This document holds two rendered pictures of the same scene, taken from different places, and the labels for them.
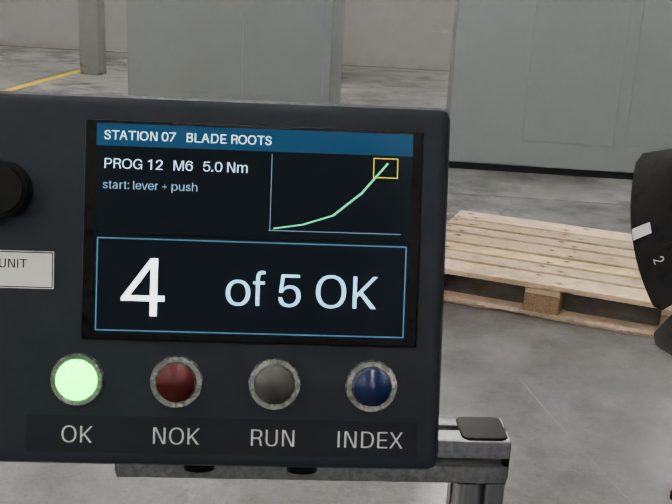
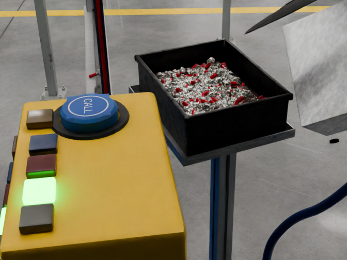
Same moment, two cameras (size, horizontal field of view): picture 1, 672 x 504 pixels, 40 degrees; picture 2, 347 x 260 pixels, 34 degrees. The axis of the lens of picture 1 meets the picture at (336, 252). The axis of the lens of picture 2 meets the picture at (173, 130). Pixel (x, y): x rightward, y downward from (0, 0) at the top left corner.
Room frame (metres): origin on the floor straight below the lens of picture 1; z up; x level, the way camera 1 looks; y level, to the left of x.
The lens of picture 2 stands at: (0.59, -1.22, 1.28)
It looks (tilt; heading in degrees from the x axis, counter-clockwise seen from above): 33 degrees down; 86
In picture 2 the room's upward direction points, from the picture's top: 1 degrees counter-clockwise
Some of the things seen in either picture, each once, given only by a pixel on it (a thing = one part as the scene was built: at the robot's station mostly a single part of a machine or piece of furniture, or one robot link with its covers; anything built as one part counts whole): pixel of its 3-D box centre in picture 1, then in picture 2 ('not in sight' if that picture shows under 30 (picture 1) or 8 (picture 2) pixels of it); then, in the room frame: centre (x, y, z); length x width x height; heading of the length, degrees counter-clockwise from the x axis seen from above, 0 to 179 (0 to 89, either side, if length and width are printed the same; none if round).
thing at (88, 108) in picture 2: not in sight; (89, 114); (0.55, -0.87, 1.08); 0.04 x 0.04 x 0.02
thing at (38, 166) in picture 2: not in sight; (41, 166); (0.53, -0.93, 1.08); 0.02 x 0.02 x 0.01; 3
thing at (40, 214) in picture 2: not in sight; (36, 217); (0.53, -0.98, 1.08); 0.02 x 0.02 x 0.01; 3
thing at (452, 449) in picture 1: (313, 447); not in sight; (0.51, 0.01, 1.04); 0.24 x 0.03 x 0.03; 93
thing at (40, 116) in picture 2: not in sight; (40, 118); (0.52, -0.88, 1.08); 0.02 x 0.02 x 0.01; 3
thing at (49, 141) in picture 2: not in sight; (43, 144); (0.53, -0.91, 1.08); 0.02 x 0.02 x 0.01; 3
